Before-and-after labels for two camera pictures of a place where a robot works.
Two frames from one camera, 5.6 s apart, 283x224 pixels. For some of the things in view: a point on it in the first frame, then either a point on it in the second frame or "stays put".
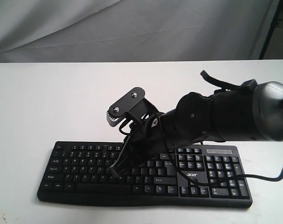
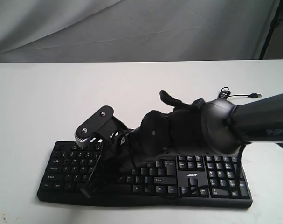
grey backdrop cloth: (130, 30) stays put
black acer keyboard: (79, 172) stays put
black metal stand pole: (275, 23) stays put
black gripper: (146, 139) -> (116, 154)
